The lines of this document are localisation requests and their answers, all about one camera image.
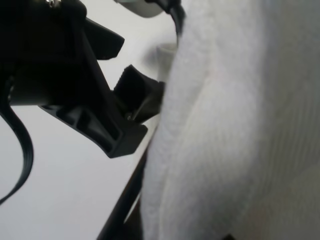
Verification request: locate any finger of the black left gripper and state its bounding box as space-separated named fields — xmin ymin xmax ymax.
xmin=112 ymin=65 xmax=166 ymax=124
xmin=41 ymin=62 xmax=148 ymax=158

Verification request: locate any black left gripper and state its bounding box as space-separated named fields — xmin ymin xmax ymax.
xmin=0 ymin=0 xmax=125 ymax=106

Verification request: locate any white towel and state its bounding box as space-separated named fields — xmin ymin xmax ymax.
xmin=140 ymin=0 xmax=320 ymax=240

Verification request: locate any flat cable on left arm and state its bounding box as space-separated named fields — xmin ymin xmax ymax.
xmin=0 ymin=99 xmax=35 ymax=205

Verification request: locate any black left camera cable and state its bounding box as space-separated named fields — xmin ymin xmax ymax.
xmin=157 ymin=0 xmax=187 ymax=38

